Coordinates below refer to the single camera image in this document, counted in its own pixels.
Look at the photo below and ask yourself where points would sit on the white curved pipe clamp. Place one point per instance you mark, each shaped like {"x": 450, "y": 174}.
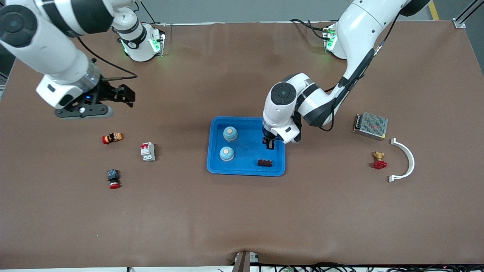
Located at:
{"x": 411, "y": 160}

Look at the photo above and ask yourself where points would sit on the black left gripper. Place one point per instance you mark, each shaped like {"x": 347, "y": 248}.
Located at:
{"x": 270, "y": 143}

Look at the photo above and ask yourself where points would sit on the brown table mat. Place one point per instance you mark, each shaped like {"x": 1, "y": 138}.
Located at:
{"x": 242, "y": 219}

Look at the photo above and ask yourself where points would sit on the aluminium frame post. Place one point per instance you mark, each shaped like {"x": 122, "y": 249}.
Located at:
{"x": 459, "y": 23}

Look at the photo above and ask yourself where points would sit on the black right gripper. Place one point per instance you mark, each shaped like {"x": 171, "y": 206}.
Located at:
{"x": 107, "y": 93}

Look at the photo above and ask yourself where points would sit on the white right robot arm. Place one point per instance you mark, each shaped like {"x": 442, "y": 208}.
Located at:
{"x": 45, "y": 45}

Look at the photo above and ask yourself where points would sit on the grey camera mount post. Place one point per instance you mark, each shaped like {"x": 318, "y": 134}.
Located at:
{"x": 245, "y": 262}

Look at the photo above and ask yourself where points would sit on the blue bell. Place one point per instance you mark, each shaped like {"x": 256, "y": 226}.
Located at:
{"x": 227, "y": 153}
{"x": 230, "y": 133}

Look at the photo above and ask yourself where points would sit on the white red circuit breaker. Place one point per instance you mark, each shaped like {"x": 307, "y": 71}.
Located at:
{"x": 148, "y": 152}

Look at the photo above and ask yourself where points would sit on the dark brown relay block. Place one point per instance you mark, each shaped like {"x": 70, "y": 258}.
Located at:
{"x": 264, "y": 163}

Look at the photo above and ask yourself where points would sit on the red black emergency stop button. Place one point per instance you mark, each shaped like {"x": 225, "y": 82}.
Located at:
{"x": 114, "y": 178}

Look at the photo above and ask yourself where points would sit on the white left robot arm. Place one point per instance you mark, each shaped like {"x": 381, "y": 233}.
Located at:
{"x": 355, "y": 30}

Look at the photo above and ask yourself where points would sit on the blue plastic tray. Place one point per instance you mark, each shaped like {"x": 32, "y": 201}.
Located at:
{"x": 245, "y": 166}

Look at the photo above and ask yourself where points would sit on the orange red push button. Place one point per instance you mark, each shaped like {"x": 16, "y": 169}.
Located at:
{"x": 112, "y": 138}

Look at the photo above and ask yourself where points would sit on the metal mesh power supply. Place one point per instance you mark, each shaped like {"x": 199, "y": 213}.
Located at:
{"x": 371, "y": 125}

